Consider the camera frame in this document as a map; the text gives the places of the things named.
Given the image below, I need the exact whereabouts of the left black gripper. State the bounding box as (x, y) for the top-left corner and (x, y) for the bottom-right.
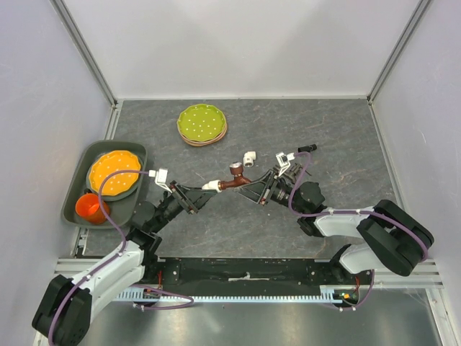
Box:
(151, 181), (217, 234)

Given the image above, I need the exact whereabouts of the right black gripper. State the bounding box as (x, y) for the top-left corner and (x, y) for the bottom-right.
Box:
(233, 169), (306, 214)

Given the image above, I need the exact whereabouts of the white elbow pipe fitting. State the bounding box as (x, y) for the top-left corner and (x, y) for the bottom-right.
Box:
(202, 180), (221, 192)

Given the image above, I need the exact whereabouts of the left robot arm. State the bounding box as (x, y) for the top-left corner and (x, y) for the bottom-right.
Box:
(32, 181), (220, 345)

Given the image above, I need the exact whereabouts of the second white elbow fitting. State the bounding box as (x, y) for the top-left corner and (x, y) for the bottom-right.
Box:
(243, 151), (256, 168)

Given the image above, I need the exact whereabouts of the bronze metal faucet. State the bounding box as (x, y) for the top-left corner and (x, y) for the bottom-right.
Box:
(284, 163), (303, 184)

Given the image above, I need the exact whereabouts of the brown wooden plate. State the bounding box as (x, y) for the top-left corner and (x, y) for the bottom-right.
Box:
(182, 128), (229, 148)

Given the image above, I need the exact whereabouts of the pink plate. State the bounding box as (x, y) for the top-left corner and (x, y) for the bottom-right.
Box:
(179, 124), (229, 146)

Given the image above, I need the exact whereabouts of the black cylindrical pipe piece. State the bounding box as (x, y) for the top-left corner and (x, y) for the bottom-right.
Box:
(297, 144), (318, 153)

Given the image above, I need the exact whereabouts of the green dotted plate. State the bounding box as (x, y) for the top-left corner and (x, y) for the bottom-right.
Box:
(176, 104), (227, 143)

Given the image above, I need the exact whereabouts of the dark green tray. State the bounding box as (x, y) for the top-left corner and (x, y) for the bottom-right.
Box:
(61, 140), (148, 230)

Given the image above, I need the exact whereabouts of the dark green plate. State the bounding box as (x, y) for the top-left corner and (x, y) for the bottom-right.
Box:
(86, 182), (139, 202)

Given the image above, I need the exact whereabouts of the orange dotted plate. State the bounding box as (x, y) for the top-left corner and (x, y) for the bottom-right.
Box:
(86, 150), (141, 198)

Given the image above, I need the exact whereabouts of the orange plastic cup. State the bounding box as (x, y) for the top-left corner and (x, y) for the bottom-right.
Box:
(75, 193), (110, 225)

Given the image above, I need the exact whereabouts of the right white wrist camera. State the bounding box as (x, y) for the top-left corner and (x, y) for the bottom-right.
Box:
(276, 152), (295, 177)

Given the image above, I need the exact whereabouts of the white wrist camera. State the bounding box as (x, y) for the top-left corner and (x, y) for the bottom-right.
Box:
(148, 168), (171, 192)
(276, 152), (295, 177)

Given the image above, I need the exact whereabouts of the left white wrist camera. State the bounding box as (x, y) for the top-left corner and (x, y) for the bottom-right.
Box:
(148, 168), (171, 192)

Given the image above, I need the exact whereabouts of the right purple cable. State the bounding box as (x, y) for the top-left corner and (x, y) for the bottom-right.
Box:
(289, 151), (430, 313)

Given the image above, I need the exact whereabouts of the purple cable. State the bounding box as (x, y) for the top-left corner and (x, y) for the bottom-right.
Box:
(289, 151), (430, 313)
(48, 169), (195, 346)

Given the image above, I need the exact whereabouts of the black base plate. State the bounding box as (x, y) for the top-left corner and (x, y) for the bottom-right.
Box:
(134, 257), (371, 297)

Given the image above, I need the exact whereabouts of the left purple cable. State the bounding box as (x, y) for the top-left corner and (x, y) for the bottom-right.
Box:
(48, 169), (195, 346)

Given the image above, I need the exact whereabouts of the slotted cable duct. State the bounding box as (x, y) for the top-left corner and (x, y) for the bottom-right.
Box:
(114, 288), (342, 303)

